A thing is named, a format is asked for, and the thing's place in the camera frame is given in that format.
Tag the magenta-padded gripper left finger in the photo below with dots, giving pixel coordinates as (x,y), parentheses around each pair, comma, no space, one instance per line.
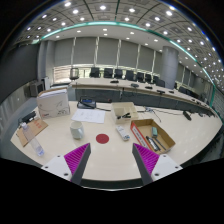
(76,159)

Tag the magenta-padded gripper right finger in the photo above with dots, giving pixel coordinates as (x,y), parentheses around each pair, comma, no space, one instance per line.
(147,159)

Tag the black marker pen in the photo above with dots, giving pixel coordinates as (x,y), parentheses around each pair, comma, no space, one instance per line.
(152,143)

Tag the open cardboard box red side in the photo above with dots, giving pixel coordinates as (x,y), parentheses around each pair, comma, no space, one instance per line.
(137,135)

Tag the grey-green board eraser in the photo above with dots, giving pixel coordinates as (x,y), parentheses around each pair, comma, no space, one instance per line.
(154,132)

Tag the white ceramic mug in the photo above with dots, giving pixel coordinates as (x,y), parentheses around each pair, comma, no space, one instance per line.
(76,130)

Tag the flat round red coaster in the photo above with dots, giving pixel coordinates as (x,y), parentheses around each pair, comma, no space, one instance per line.
(102,138)

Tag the white remote control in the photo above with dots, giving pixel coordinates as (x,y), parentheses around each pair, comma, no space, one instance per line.
(123,133)

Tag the printed white paper sheet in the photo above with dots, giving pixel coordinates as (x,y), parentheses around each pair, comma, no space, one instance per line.
(88,116)

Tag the black stapler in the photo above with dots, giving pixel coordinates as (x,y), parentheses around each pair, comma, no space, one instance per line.
(124,116)

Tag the flat brown cardboard envelope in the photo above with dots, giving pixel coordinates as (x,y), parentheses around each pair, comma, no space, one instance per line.
(36,128)

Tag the beige desk organizer box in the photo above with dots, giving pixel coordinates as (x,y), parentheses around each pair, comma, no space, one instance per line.
(128,108)

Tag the black desk phone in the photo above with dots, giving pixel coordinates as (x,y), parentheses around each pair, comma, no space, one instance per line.
(86,102)

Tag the black desktop microphone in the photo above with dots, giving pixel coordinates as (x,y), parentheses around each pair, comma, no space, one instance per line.
(187,115)

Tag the white carton box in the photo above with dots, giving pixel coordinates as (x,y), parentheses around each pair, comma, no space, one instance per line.
(52,103)

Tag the long curved conference desk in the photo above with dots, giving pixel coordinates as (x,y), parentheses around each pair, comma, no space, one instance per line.
(133,95)

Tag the grey equipment cabinet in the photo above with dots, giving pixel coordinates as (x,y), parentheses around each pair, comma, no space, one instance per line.
(36,89)

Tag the row of black office chairs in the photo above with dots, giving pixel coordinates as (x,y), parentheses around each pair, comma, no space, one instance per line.
(108,72)

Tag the group of ceiling lights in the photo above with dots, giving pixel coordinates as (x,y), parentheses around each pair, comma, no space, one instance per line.
(102,7)

